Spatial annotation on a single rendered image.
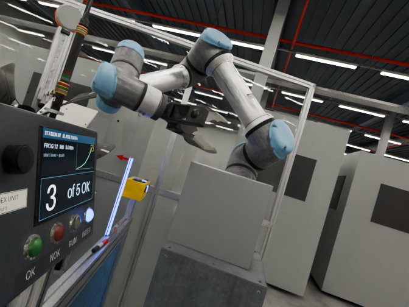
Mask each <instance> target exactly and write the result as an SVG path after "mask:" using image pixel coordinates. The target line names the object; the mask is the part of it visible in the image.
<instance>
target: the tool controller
mask: <svg viewBox="0 0 409 307"><path fill-rule="evenodd" d="M97 136H98V134H97V132H96V131H95V130H91V129H87V128H84V127H81V126H78V125H74V124H70V123H68V122H64V121H61V120H58V119H54V118H50V117H47V116H44V115H40V114H38V113H34V112H31V111H27V110H23V109H21V108H17V107H13V106H11V105H7V104H3V103H0V307H5V306H6V305H7V304H9V303H10V302H11V301H12V300H13V299H14V298H16V297H17V296H18V295H19V294H20V293H22V292H23V291H24V290H26V289H27V288H28V287H29V286H30V285H31V284H33V283H34V282H35V281H37V279H39V278H40V277H41V276H43V275H44V274H45V273H46V272H47V271H48V270H50V269H51V268H53V267H54V266H55V265H56V264H57V263H59V262H60V261H61V260H62V259H63V258H64V257H66V256H67V255H68V254H70V253H71V252H72V251H73V250H74V249H76V248H77V247H78V246H79V245H80V244H81V243H83V242H84V241H85V240H87V239H88V238H89V237H90V236H91V235H92V233H93V221H94V216H93V218H92V219H91V221H90V222H89V223H87V224H86V223H85V222H84V213H85V210H86V208H87V207H91V209H92V210H93V212H94V197H95V184H96V160H97ZM55 175H63V183H62V195H61V213H60V214H57V215H55V216H52V217H50V218H48V219H46V220H44V221H41V222H39V223H38V212H39V200H40V178H41V177H50V176H55ZM74 213H75V214H78V215H79V216H80V218H81V221H82V222H81V225H80V227H79V228H78V229H77V231H75V232H71V231H70V229H69V223H70V220H71V217H72V215H73V214H74ZM56 222H61V223H62V224H63V226H64V228H65V235H64V237H63V238H62V240H61V241H60V242H59V243H58V244H52V243H51V240H50V235H51V230H52V227H53V226H54V224H55V223H56ZM32 234H37V235H40V236H41V239H42V241H43V248H42V251H41V252H40V253H39V255H38V256H37V257H36V258H35V259H33V260H30V261H27V260H25V259H24V254H23V251H24V246H25V243H26V241H27V239H28V238H29V236H31V235H32Z"/></svg>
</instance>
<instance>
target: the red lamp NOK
mask: <svg viewBox="0 0 409 307"><path fill-rule="evenodd" d="M64 235H65V228H64V226H63V224H62V223H61V222H56V223H55V224H54V226H53V227H52V230H51V235H50V240H51V243H52V244H58V243H59V242H60V241H61V240H62V238H63V237H64Z"/></svg>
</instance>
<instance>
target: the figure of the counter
mask: <svg viewBox="0 0 409 307"><path fill-rule="evenodd" d="M62 183H63V175H55V176H50V177H41V178H40V200H39V212H38V223H39V222H41V221H44V220H46V219H48V218H50V217H52V216H55V215H57V214H60V213H61V195H62Z"/></svg>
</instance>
